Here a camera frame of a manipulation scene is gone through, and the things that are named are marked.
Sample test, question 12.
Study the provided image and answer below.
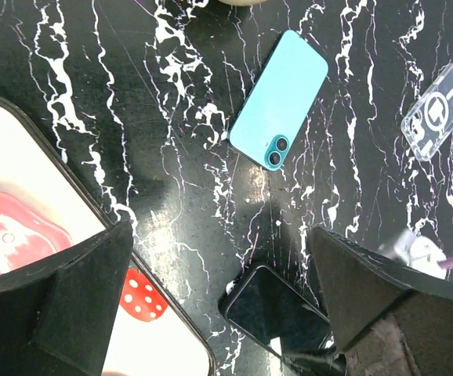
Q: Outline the pink dotted plate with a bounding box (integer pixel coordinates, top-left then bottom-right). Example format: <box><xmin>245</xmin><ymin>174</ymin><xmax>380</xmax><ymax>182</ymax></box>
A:
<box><xmin>0</xmin><ymin>192</ymin><xmax>73</xmax><ymax>275</ymax></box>

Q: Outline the cream ceramic bowl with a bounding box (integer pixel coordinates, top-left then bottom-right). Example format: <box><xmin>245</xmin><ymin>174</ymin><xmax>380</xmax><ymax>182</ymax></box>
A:
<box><xmin>218</xmin><ymin>0</ymin><xmax>267</xmax><ymax>7</ymax></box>

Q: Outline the clear transparent phone case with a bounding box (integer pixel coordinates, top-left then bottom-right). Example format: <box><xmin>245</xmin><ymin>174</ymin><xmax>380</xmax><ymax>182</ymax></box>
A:
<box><xmin>400</xmin><ymin>63</ymin><xmax>453</xmax><ymax>161</ymax></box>

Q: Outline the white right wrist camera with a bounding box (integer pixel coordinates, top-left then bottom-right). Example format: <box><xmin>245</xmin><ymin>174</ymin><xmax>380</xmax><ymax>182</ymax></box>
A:
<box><xmin>377</xmin><ymin>229</ymin><xmax>447</xmax><ymax>280</ymax></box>

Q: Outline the white strawberry tray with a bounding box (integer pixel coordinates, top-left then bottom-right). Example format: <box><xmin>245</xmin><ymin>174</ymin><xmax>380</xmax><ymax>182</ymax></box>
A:
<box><xmin>0</xmin><ymin>97</ymin><xmax>216</xmax><ymax>375</ymax></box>

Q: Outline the phone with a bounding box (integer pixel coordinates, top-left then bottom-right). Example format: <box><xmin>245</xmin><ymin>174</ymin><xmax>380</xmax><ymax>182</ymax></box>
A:
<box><xmin>229</xmin><ymin>30</ymin><xmax>328</xmax><ymax>171</ymax></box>

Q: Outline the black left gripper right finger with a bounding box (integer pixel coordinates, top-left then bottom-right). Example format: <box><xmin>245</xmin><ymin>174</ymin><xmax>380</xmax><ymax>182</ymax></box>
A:
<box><xmin>310</xmin><ymin>227</ymin><xmax>453</xmax><ymax>375</ymax></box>

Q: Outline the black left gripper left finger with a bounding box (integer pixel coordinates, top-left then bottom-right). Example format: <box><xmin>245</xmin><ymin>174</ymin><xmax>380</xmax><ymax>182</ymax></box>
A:
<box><xmin>0</xmin><ymin>222</ymin><xmax>133</xmax><ymax>375</ymax></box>

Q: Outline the black smartphone on table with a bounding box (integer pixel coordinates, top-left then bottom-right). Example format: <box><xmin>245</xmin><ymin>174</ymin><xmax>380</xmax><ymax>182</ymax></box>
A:
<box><xmin>219</xmin><ymin>263</ymin><xmax>332</xmax><ymax>358</ymax></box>

